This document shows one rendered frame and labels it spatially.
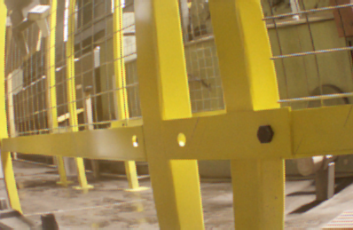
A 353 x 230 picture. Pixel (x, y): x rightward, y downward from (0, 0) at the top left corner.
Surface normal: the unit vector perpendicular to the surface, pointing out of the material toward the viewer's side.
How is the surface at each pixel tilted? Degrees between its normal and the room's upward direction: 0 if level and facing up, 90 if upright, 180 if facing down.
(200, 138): 90
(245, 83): 90
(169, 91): 90
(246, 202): 90
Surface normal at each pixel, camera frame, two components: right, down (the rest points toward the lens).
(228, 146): -0.76, 0.10
